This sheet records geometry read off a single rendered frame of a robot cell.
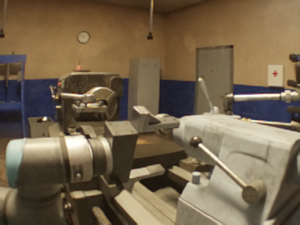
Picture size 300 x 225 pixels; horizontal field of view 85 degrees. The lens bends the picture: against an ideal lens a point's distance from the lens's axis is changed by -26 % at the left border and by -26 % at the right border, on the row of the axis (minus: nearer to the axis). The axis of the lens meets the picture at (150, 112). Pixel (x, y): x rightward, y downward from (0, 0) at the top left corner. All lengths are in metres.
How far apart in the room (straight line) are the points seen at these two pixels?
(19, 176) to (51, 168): 0.06
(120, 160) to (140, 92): 4.72
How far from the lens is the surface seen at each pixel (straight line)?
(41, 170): 0.36
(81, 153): 0.37
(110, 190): 0.81
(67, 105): 1.71
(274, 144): 0.48
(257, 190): 0.45
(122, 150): 0.40
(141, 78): 5.10
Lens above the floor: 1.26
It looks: 8 degrees down
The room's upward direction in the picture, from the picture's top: 2 degrees clockwise
